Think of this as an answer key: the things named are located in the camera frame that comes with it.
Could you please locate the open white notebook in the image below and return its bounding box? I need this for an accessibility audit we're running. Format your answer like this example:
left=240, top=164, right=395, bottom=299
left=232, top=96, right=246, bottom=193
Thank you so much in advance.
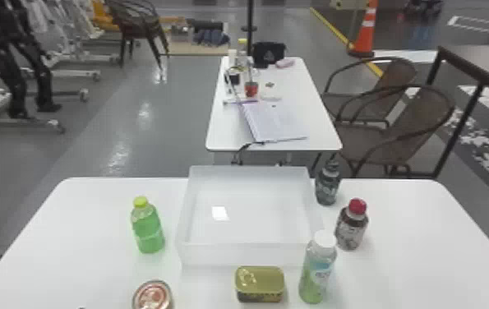
left=239, top=99, right=309, bottom=144

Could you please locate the white side table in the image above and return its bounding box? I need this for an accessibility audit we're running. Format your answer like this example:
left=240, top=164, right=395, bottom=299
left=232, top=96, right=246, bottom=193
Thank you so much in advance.
left=205, top=56, right=344, bottom=167

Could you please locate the clear box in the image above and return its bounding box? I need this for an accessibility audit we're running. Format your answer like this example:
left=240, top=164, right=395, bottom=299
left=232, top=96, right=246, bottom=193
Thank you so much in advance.
left=174, top=164, right=325, bottom=269

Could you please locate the dark grey bottle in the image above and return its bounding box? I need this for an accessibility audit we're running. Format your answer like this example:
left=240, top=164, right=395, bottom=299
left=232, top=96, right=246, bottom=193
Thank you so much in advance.
left=314, top=159, right=341, bottom=207

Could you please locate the black bag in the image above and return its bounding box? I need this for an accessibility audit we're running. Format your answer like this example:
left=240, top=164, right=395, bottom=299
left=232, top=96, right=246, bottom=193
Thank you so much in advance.
left=251, top=41, right=288, bottom=69

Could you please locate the brown red-capped bottle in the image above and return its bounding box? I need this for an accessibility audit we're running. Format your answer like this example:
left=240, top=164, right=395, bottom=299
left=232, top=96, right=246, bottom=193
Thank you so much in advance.
left=334, top=197, right=370, bottom=251

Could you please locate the gold rectangular can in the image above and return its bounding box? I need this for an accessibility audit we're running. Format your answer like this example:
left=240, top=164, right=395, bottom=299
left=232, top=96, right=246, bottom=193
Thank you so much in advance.
left=234, top=265, right=286, bottom=304

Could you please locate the pale green white-capped bottle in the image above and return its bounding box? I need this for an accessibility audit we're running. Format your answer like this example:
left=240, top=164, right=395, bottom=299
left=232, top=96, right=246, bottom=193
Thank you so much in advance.
left=298, top=229, right=339, bottom=305

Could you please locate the brown wicker chair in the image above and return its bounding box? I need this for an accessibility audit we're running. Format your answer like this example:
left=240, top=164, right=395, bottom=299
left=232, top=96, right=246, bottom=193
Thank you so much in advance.
left=104, top=0, right=171, bottom=69
left=321, top=57, right=419, bottom=122
left=334, top=84, right=456, bottom=179

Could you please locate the red round can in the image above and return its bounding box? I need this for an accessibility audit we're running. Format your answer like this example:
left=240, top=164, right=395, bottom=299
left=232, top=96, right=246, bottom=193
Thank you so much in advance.
left=131, top=279, right=175, bottom=309

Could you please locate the orange traffic cone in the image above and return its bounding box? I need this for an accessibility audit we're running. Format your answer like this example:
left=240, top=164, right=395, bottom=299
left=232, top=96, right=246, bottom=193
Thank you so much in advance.
left=347, top=0, right=379, bottom=59

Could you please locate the dark side table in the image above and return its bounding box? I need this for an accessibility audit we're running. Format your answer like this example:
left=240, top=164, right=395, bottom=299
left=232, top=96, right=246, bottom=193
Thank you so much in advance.
left=425, top=44, right=489, bottom=180

